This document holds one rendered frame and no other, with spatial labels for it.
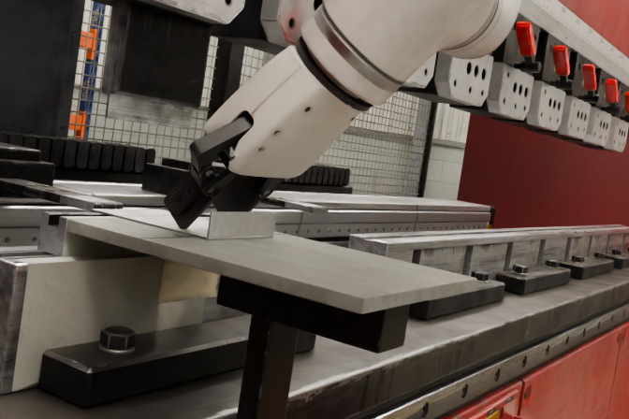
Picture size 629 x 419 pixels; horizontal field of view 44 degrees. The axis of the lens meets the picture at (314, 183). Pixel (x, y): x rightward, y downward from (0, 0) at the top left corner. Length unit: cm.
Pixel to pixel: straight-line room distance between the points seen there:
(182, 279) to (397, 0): 32
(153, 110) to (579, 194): 216
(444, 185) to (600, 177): 547
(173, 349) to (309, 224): 73
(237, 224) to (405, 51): 19
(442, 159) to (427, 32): 758
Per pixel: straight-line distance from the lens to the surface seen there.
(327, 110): 58
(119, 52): 66
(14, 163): 84
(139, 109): 68
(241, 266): 51
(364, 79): 56
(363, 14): 55
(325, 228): 140
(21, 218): 92
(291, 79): 56
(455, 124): 810
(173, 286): 71
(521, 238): 154
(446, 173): 811
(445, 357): 96
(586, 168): 272
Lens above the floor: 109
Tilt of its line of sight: 3 degrees down
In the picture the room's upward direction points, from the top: 8 degrees clockwise
